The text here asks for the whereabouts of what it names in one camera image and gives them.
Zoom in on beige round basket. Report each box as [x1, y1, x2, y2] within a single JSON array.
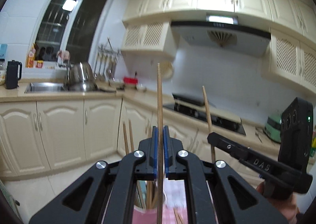
[[160, 61, 175, 80]]

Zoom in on pink cup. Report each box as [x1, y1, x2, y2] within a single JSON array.
[[133, 184, 168, 224]]

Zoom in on beige kitchen countertop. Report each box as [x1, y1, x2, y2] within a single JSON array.
[[0, 83, 280, 158]]

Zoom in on black gas stove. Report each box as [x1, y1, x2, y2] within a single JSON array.
[[163, 93, 246, 136]]

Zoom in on steel kettle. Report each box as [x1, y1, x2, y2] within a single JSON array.
[[63, 62, 98, 91]]

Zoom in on black electric kettle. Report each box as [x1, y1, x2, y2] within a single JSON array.
[[5, 60, 23, 90]]

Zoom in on dark kitchen window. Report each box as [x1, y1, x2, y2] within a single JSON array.
[[35, 0, 115, 62]]

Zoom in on green rice cooker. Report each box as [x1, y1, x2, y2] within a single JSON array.
[[263, 113, 283, 143]]

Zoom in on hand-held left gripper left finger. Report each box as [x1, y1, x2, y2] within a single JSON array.
[[29, 126, 158, 224]]

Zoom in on pink printed packet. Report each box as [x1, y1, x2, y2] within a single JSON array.
[[57, 50, 71, 66]]

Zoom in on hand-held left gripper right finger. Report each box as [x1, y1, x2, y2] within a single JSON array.
[[163, 126, 289, 224]]

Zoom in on range hood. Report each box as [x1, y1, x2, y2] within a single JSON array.
[[170, 13, 271, 58]]

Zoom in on hanging kitchen utensil rack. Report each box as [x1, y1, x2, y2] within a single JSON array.
[[95, 37, 122, 81]]

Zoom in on orange packet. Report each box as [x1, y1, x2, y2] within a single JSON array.
[[26, 43, 37, 68]]

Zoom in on pink checked tablecloth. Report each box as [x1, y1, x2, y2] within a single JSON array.
[[163, 180, 187, 224]]

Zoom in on person's right hand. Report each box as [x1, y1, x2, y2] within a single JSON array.
[[256, 181, 300, 224]]

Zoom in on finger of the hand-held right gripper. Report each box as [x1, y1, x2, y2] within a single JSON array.
[[207, 132, 313, 193]]

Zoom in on cream lower kitchen cabinets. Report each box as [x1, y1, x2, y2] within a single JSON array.
[[0, 95, 279, 190]]

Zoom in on long wooden chopstick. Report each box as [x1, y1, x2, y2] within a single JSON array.
[[156, 63, 164, 224], [173, 207, 185, 224], [202, 86, 216, 163]]

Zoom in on bundle of wooden chopsticks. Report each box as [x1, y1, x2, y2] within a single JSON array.
[[122, 120, 165, 211]]

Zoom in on steel sink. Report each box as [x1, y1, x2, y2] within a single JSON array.
[[24, 82, 68, 94]]

